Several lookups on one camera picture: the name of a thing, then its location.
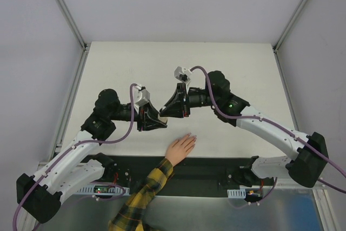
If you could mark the left aluminium frame post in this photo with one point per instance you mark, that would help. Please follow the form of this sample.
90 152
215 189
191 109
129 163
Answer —
71 23

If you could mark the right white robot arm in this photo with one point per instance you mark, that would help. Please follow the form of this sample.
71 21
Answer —
304 155

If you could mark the right white cable duct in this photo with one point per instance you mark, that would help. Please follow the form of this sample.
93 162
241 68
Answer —
236 193

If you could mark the aluminium frame post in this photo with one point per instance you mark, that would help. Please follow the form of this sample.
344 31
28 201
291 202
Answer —
290 24
71 23

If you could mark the right aluminium frame post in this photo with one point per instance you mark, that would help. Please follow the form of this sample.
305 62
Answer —
290 24

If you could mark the person's hand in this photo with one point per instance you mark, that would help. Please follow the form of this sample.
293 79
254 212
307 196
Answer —
180 149

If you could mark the white cable duct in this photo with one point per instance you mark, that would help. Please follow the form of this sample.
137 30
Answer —
236 193
100 189

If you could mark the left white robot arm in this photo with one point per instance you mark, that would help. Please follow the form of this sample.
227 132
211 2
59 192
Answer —
43 193

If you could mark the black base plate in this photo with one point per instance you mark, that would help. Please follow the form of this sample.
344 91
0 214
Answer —
193 177

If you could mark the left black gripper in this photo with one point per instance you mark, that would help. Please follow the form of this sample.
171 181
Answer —
142 117

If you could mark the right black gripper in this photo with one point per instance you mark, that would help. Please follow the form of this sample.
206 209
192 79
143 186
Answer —
183 100

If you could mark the yellow plaid sleeve forearm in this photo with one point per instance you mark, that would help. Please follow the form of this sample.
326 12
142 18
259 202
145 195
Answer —
131 214

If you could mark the beige nail polish bottle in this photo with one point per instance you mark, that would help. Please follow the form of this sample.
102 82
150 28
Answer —
163 119

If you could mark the left aluminium frame rail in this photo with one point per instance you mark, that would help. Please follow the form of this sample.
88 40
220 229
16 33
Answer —
26 221

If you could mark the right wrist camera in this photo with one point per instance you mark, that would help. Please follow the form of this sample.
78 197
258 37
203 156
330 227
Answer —
183 74

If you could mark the left white cable duct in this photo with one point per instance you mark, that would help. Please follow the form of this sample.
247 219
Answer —
100 189

